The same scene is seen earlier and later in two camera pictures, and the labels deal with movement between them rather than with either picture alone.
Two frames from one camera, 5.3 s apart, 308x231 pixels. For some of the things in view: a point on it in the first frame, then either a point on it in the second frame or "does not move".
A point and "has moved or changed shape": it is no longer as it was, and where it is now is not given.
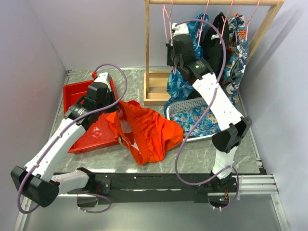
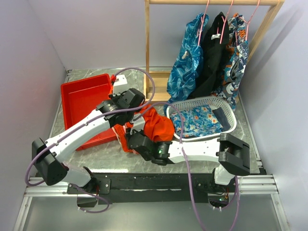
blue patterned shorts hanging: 179,87 does not move
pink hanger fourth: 248,22 does not move
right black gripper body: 172,59 to 134,132
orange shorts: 147,134 has moved or changed shape
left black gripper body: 109,100 to 115,98
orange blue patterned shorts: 237,50 does not move
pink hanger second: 200,27 does not move
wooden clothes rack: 156,83 does not move
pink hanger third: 224,19 does not move
